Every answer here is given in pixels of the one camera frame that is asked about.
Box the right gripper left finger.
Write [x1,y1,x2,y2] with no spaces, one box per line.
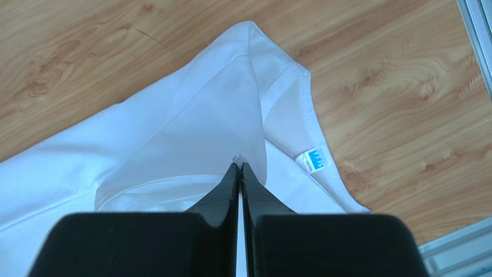
[29,164,240,276]

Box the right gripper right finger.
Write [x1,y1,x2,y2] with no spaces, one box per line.
[241,164,428,276]

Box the white t-shirt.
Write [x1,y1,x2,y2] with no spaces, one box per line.
[1,21,367,276]

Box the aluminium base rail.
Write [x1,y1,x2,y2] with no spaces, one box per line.
[419,217,491,276]

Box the right aluminium frame post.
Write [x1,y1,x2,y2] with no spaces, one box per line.
[457,0,491,98]

